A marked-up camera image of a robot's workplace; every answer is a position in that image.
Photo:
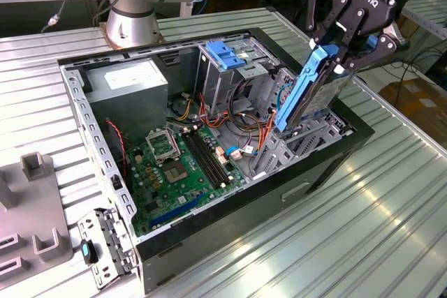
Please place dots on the black blue bracket tab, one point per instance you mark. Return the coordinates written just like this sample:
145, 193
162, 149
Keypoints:
85, 251

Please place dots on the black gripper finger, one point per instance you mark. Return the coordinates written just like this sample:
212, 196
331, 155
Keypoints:
314, 5
356, 33

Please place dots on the blue expansion slot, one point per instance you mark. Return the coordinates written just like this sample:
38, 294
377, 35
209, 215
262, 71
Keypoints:
174, 211

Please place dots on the grey metal drive cage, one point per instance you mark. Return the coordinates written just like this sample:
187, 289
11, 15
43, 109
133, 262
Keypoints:
216, 85

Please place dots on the hinged metal slot bracket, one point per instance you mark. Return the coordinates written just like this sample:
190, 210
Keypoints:
87, 228

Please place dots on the black case fan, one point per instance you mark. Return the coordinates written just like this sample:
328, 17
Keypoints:
113, 151

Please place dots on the grey metal disk bay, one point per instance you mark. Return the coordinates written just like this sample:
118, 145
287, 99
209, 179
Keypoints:
276, 148

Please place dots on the large brown cardboard box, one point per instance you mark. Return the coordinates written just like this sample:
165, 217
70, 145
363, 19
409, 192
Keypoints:
419, 109

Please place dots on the black open PC case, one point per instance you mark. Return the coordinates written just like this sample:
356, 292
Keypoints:
244, 228

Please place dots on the black RAM slot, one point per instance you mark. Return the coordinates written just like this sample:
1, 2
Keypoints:
202, 158
211, 156

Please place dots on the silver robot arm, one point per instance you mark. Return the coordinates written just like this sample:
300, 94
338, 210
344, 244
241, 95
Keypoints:
129, 26

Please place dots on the CPU socket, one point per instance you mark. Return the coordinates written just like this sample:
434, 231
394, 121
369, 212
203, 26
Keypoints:
176, 173

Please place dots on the blue plastic cage latch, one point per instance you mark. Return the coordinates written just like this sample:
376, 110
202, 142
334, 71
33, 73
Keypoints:
223, 55

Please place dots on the hard disk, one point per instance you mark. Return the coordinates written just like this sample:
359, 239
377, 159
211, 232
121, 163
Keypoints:
300, 92

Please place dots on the grey power supply unit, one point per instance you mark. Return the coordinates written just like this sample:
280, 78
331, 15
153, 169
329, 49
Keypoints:
132, 109

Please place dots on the metal slat side table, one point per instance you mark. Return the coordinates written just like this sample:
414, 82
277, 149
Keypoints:
429, 12

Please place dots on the green motherboard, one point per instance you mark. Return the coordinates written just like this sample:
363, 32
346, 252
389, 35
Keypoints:
167, 203

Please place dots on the grey parts rack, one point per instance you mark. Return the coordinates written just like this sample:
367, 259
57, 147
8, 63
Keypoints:
35, 207

